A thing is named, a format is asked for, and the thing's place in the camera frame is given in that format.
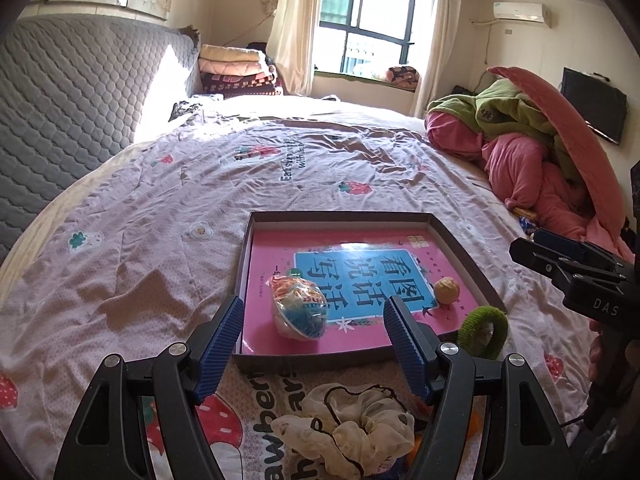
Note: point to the grey quilted headboard cover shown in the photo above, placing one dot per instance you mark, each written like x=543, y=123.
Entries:
x=75, y=110

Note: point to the walnut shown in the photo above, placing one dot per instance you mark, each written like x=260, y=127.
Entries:
x=446, y=290

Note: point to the green hair scrunchie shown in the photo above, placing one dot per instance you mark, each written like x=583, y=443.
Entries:
x=468, y=325

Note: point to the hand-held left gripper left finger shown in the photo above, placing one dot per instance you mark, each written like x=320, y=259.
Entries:
x=220, y=345

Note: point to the window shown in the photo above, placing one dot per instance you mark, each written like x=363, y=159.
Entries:
x=370, y=10

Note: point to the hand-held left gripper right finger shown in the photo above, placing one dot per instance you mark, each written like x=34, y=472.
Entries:
x=402, y=342

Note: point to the cream folded blanket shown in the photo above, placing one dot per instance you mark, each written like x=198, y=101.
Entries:
x=230, y=53

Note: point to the colourful snack packet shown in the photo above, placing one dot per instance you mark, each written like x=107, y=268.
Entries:
x=528, y=226

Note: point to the dark cardboard box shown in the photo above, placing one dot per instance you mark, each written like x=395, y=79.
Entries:
x=300, y=361

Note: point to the black patterned cloth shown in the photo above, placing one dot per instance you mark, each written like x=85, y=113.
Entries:
x=186, y=110

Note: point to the blue ball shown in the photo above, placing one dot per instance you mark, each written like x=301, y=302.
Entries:
x=300, y=310

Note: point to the dark checked folded blanket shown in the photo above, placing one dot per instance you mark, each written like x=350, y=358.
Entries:
x=235, y=85

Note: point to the person's right hand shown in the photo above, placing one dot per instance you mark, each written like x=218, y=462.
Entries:
x=596, y=357

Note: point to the pink fleece blanket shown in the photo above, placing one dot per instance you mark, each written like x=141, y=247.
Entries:
x=520, y=170

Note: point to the white air conditioner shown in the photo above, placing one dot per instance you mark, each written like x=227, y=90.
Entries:
x=520, y=12

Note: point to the cream curtain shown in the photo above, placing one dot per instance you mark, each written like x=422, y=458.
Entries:
x=440, y=45
x=295, y=25

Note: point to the brown floral folded blanket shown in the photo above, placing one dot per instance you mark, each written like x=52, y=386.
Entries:
x=402, y=77

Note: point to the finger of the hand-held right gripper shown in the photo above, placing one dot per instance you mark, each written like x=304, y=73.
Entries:
x=560, y=242
x=545, y=260

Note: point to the white patterned hair scrunchie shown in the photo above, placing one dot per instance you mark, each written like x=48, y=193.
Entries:
x=350, y=430

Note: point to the black television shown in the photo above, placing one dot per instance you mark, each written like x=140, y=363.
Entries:
x=592, y=102

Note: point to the green fleece blanket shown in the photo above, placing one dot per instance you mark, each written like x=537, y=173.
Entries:
x=505, y=110

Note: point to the orange wafer snack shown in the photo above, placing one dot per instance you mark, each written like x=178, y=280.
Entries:
x=525, y=212

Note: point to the pink folded blanket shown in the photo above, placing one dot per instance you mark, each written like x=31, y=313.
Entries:
x=230, y=67

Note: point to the salmon pink cushion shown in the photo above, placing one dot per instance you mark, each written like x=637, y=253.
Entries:
x=570, y=135

